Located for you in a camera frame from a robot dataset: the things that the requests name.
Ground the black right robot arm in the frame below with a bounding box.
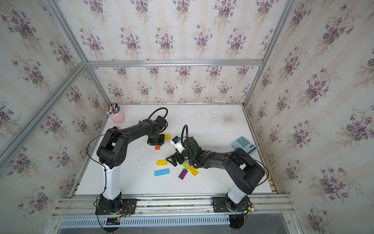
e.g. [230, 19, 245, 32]
[166, 136, 266, 195]

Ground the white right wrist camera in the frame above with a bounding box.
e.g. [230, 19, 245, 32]
[170, 136, 186, 154]

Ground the light blue calculator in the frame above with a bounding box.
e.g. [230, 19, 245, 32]
[231, 136, 259, 156]

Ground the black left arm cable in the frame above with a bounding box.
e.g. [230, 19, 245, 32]
[147, 107, 169, 132]

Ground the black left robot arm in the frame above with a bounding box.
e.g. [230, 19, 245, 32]
[87, 116, 168, 202]

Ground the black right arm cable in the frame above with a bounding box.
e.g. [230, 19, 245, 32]
[180, 124, 189, 147]

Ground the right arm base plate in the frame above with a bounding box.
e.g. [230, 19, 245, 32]
[210, 196, 254, 213]

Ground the yellow block near right arm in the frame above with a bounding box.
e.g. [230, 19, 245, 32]
[189, 166, 198, 176]

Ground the green wooden block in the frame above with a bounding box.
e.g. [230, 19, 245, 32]
[182, 161, 190, 170]

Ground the purple wooden block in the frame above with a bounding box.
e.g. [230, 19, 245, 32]
[178, 169, 188, 180]

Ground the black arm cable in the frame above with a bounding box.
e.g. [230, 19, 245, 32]
[180, 124, 189, 147]
[147, 107, 169, 132]

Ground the light blue wooden block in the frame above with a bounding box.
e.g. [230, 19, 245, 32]
[154, 168, 170, 177]

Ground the aluminium front rail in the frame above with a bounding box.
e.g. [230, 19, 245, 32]
[51, 194, 295, 218]

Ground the pink metal pen bucket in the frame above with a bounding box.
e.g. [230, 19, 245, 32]
[109, 112, 125, 125]

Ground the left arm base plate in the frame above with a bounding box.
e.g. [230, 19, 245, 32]
[95, 199, 138, 215]

